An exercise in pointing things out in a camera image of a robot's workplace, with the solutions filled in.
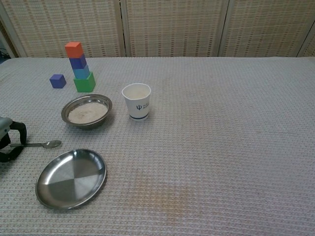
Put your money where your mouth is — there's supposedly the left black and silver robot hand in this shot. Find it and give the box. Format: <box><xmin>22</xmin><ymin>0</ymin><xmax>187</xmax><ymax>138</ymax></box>
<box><xmin>0</xmin><ymin>117</ymin><xmax>27</xmax><ymax>163</ymax></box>

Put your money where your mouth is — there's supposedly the metal spoon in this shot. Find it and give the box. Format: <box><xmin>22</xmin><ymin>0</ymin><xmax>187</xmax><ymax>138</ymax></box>
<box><xmin>10</xmin><ymin>140</ymin><xmax>62</xmax><ymax>149</ymax></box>

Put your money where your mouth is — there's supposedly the steel bowl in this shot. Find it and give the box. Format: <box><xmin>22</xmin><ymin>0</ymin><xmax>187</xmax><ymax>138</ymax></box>
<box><xmin>61</xmin><ymin>94</ymin><xmax>113</xmax><ymax>130</ymax></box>

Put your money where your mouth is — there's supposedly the steel plate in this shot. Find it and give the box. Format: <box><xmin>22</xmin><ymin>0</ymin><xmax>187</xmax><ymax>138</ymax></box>
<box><xmin>35</xmin><ymin>148</ymin><xmax>107</xmax><ymax>210</ymax></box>

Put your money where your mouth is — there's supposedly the white paper cup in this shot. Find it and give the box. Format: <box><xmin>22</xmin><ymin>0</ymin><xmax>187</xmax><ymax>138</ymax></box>
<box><xmin>121</xmin><ymin>83</ymin><xmax>152</xmax><ymax>121</ymax></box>

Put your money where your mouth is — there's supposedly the purple foam cube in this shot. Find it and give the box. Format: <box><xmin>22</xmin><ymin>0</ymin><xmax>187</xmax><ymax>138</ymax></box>
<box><xmin>68</xmin><ymin>53</ymin><xmax>87</xmax><ymax>70</ymax></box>
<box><xmin>49</xmin><ymin>74</ymin><xmax>67</xmax><ymax>89</ymax></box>

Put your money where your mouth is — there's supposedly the green foam cube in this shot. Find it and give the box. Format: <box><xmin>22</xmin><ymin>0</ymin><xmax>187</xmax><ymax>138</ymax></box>
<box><xmin>73</xmin><ymin>71</ymin><xmax>96</xmax><ymax>93</ymax></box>

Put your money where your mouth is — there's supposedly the light blue foam cube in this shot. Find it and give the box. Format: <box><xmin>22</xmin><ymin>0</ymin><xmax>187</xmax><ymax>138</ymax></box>
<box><xmin>72</xmin><ymin>64</ymin><xmax>90</xmax><ymax>80</ymax></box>

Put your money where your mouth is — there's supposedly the orange foam cube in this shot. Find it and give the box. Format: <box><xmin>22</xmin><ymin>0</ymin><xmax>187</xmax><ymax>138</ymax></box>
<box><xmin>64</xmin><ymin>41</ymin><xmax>85</xmax><ymax>59</ymax></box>

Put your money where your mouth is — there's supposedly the bamboo folding screen panel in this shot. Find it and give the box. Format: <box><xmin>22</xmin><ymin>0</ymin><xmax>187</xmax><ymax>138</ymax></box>
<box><xmin>123</xmin><ymin>0</ymin><xmax>229</xmax><ymax>58</ymax></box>
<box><xmin>0</xmin><ymin>0</ymin><xmax>126</xmax><ymax>59</ymax></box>
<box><xmin>296</xmin><ymin>18</ymin><xmax>315</xmax><ymax>58</ymax></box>
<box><xmin>219</xmin><ymin>0</ymin><xmax>315</xmax><ymax>58</ymax></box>

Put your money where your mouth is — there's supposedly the white woven tablecloth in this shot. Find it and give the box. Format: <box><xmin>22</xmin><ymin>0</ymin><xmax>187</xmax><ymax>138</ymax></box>
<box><xmin>0</xmin><ymin>57</ymin><xmax>315</xmax><ymax>236</ymax></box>

